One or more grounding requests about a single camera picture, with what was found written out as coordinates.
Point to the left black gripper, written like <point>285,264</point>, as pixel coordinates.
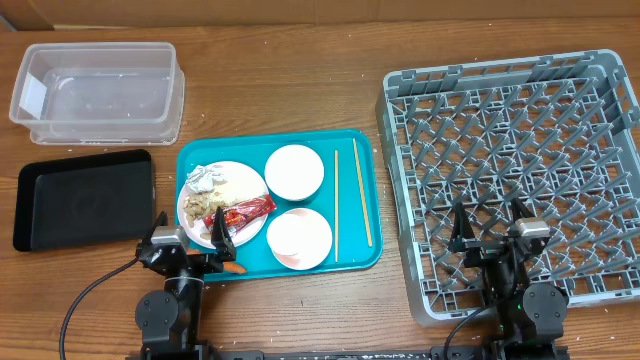
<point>205,263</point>

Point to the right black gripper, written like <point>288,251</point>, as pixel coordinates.
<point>461,238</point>

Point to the red snack wrapper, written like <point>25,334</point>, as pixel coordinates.
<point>238,216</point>

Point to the white tissue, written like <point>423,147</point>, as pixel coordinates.
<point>205,178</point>

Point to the white plate with food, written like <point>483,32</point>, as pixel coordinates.
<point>235,172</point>

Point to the pink rimmed bowl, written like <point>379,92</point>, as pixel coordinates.
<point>320,239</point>

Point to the white bowl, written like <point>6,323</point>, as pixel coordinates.
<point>294,172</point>

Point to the wooden chopstick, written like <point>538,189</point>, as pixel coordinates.
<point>336,205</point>
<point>362,193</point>

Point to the white paper cup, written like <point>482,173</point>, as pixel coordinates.
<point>287,234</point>

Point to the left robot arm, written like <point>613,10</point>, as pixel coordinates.
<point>169,318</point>

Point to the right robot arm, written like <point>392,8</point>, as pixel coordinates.
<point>530,315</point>

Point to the grey dishwasher rack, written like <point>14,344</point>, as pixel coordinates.
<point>555,132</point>

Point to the food scraps on plate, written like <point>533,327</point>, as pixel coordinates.
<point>196,206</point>

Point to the orange carrot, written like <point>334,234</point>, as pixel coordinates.
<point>233,268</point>

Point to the black plastic tray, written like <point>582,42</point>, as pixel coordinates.
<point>85,200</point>

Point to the teal serving tray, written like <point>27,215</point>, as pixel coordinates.
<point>321,185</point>

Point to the clear plastic bin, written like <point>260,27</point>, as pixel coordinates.
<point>100,93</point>

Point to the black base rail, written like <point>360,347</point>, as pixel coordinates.
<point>435,353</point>

